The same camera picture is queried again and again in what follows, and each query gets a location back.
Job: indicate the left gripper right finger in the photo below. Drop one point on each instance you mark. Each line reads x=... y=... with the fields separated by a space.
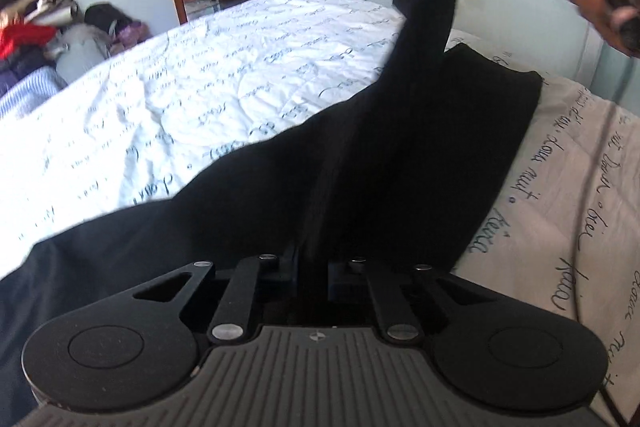
x=365 y=294

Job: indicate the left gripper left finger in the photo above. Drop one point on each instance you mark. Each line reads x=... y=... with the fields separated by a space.
x=261 y=291

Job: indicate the black pants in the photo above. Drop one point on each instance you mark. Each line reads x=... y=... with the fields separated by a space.
x=403 y=172

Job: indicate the white script-print bedspread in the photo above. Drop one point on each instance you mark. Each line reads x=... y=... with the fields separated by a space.
x=534 y=324

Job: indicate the blue striped blanket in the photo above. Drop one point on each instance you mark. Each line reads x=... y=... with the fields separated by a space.
x=31 y=92

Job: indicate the grey and black bags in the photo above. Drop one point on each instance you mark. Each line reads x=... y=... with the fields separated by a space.
x=103 y=32

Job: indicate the pile of folded clothes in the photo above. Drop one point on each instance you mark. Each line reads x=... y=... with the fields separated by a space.
x=32 y=36

